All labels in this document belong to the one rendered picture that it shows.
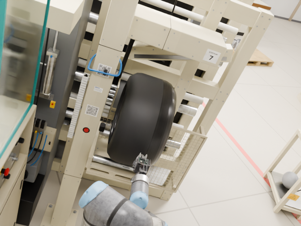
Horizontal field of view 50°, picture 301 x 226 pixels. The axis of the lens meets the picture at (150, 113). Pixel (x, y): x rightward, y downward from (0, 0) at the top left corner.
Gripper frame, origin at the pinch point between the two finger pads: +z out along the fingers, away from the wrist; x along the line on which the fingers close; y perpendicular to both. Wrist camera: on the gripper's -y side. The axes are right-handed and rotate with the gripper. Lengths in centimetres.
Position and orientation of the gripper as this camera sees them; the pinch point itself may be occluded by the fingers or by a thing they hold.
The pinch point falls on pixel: (141, 156)
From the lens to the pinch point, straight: 191.8
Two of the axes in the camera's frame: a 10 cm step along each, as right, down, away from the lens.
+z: 0.3, -5.6, 8.3
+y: 3.3, -7.8, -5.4
